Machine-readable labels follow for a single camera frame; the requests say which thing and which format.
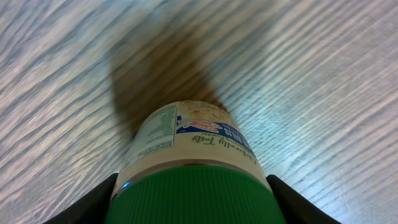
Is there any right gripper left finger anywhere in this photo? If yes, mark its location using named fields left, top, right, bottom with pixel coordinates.
left=45, top=173, right=118, bottom=224

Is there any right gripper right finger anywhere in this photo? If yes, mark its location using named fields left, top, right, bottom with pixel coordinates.
left=266, top=175, right=340, bottom=224

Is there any green lid jar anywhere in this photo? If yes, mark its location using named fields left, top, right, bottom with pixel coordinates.
left=105, top=101, right=285, bottom=224

